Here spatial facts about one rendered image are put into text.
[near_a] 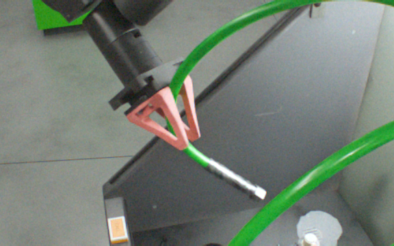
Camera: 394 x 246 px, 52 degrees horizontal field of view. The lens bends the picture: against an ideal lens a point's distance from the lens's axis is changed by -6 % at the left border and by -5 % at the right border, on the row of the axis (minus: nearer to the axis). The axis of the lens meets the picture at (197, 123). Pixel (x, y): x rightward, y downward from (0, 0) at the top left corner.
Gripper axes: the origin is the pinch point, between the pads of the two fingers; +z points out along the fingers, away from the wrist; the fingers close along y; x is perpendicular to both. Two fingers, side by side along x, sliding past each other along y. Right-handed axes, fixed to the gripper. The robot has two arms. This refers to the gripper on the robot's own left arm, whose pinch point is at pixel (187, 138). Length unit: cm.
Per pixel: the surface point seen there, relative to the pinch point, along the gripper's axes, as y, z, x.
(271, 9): -0.5, -6.3, -18.6
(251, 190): 5.2, 11.1, 0.0
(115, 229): 4.8, 7.2, 28.7
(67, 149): 113, -26, 162
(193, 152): 1.4, 2.2, 1.5
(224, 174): 3.3, 7.0, 0.9
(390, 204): 34.1, 34.7, -5.7
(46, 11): 209, -141, 208
